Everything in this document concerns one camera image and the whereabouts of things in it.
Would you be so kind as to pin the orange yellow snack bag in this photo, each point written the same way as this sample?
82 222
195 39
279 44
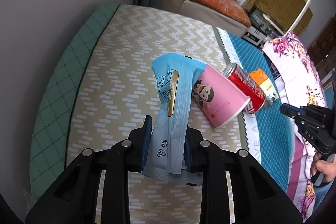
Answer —
264 82

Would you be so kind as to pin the black media player box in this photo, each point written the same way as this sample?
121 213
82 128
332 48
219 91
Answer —
263 28

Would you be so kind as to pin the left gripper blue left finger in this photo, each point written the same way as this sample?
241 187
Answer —
146 136

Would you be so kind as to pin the cream orange sofa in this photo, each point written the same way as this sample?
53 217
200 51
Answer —
225 14

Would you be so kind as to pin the light blue torn wrapper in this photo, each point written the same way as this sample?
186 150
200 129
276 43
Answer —
175 75

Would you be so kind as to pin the red cola can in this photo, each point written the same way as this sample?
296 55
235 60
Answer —
239 77

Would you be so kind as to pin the person's right hand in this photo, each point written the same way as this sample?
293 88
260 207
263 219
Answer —
325 167

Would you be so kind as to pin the patterned bed sheet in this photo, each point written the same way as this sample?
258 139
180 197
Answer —
103 87

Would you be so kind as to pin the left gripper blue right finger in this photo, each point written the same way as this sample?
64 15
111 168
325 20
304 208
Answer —
189 144

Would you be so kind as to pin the pink paper cup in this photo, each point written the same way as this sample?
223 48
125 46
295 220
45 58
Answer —
220 100

